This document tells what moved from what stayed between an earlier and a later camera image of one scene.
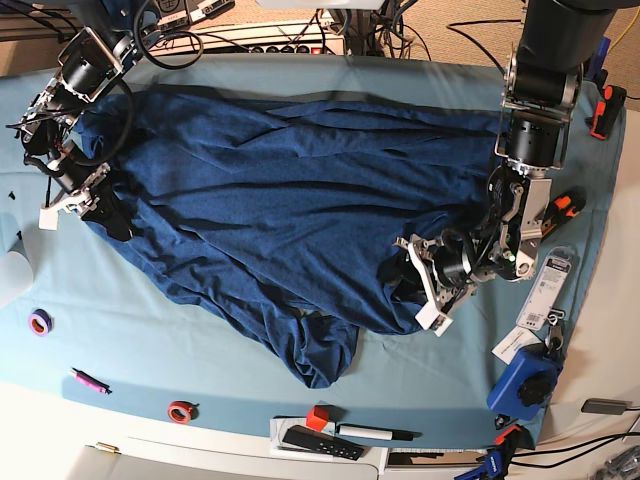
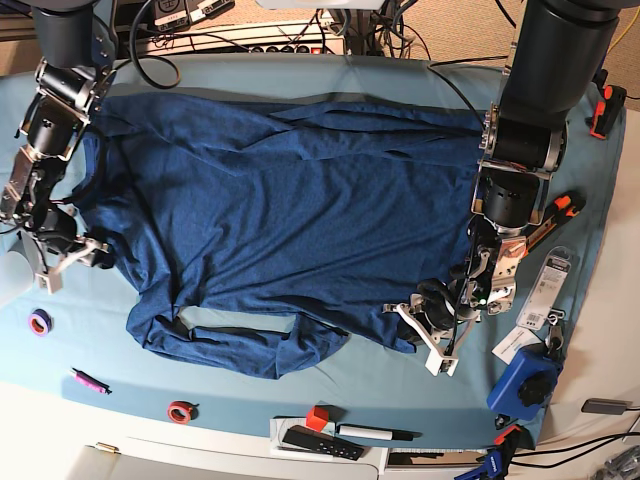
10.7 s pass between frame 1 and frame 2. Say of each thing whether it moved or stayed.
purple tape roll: stayed
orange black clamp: stayed
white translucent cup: stayed
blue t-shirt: moved
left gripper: moved
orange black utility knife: stayed
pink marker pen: stayed
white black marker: stayed
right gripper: moved
